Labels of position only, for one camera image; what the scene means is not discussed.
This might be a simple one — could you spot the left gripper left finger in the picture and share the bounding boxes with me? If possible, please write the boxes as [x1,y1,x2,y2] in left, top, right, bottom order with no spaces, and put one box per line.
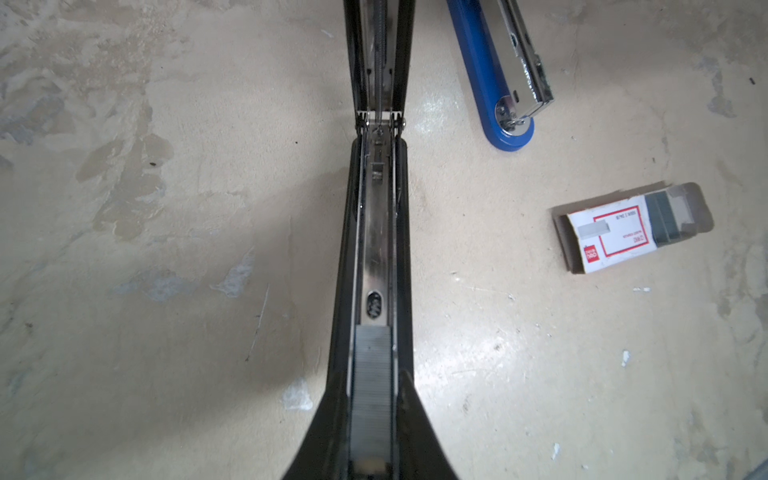
[283,362,353,480]

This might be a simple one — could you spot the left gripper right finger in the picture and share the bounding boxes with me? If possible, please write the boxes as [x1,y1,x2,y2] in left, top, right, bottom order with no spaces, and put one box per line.
[395,370,458,480]

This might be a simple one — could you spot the grey staple strip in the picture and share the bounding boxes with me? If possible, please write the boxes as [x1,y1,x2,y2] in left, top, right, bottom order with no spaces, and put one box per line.
[349,325,393,479]

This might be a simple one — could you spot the black stapler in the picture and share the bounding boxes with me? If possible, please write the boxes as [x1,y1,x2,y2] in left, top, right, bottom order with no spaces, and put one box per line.
[329,1,415,479]

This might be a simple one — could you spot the red white staples box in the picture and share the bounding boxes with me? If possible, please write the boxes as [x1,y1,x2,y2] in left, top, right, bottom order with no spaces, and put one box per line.
[551,182,714,275]

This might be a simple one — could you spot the blue stapler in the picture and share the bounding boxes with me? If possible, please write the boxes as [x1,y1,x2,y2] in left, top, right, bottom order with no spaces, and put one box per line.
[448,0,554,152]

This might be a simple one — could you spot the staple strips in box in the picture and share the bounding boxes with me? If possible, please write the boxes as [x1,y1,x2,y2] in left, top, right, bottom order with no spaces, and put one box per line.
[645,191,683,247]

